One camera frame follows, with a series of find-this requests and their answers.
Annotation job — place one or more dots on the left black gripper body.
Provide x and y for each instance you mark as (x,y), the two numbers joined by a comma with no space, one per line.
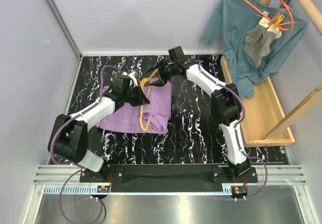
(133,96)

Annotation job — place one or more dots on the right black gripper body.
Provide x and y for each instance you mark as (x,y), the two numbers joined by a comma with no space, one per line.
(165,71)

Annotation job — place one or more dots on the purple trousers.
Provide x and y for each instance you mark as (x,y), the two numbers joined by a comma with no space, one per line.
(154,118)

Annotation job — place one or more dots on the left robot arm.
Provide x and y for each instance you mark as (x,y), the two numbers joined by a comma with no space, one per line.
(69,138)

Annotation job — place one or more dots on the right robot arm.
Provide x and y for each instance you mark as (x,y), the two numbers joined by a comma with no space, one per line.
(226,106)

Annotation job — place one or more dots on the teal t-shirt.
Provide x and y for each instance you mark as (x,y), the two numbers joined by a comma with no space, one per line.
(230,22)

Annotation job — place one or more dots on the grey beige cloth bag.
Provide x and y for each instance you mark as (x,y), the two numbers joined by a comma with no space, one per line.
(259,39)

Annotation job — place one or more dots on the wooden clothes rack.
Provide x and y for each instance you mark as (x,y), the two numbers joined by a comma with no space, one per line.
(266,123)

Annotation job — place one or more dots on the yellow clothes peg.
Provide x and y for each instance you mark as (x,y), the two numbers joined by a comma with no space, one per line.
(277,21)

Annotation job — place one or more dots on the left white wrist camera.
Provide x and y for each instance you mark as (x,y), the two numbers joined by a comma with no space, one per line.
(134,78)

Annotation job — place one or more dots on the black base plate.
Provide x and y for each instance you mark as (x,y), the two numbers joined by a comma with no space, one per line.
(168,178)

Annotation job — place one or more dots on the aluminium frame rail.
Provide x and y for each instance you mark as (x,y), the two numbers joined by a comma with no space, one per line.
(62,25)

